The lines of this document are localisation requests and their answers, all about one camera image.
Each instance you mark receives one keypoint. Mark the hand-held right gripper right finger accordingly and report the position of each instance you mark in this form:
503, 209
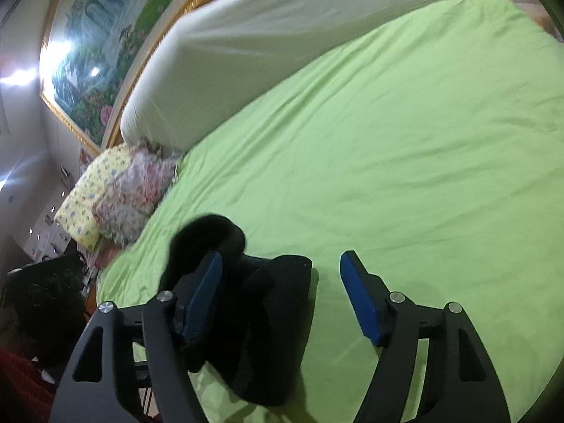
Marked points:
361, 299

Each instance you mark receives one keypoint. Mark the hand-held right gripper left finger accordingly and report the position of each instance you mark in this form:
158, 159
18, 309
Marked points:
200, 299

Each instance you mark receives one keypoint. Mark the black pants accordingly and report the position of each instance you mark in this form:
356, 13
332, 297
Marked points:
264, 317

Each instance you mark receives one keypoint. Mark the person's red clothing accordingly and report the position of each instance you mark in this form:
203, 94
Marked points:
22, 387

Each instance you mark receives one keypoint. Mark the yellow floral pillow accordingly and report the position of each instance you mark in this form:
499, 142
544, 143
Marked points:
79, 202

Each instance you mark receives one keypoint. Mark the pink floral pillow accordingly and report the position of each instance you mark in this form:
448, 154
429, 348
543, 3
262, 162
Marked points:
132, 194

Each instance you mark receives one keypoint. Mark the green bed sheet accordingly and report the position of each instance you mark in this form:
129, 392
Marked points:
374, 163

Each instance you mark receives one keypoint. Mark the gold framed landscape painting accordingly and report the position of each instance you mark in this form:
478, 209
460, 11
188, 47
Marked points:
97, 53

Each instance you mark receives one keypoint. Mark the white striped headboard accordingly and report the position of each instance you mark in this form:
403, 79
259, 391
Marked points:
286, 31

